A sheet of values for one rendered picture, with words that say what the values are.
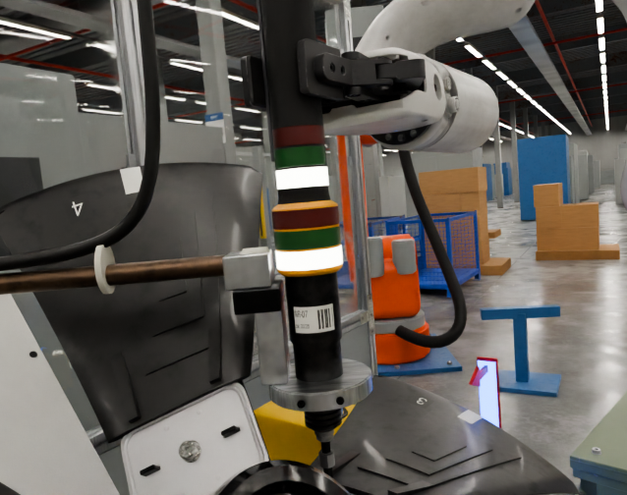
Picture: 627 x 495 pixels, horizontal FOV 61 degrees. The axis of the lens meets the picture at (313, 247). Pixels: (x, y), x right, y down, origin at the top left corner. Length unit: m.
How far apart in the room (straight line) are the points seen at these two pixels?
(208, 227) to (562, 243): 9.22
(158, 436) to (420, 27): 0.48
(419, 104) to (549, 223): 9.18
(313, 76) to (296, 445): 0.63
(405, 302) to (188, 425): 3.91
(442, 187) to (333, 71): 8.08
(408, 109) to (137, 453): 0.29
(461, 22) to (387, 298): 3.67
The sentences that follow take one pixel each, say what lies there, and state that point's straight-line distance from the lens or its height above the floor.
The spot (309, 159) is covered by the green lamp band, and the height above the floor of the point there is 1.43.
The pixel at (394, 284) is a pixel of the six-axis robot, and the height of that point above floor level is 0.66.
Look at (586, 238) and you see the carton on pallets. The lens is 9.56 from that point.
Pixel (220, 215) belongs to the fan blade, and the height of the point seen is 1.40.
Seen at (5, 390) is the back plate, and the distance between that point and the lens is 0.61.
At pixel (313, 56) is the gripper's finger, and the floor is 1.49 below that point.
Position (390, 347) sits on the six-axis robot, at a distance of 4.25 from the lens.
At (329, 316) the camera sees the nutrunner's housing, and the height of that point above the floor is 1.33.
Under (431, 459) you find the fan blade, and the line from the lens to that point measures 0.49.
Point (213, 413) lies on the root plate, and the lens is 0.38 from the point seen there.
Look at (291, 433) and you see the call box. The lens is 0.85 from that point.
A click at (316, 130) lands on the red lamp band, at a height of 1.45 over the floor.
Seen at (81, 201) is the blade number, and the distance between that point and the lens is 0.49.
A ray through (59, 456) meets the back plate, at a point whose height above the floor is 1.18.
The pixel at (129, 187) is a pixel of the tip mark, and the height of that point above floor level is 1.43.
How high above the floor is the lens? 1.41
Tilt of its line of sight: 6 degrees down
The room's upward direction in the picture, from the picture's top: 5 degrees counter-clockwise
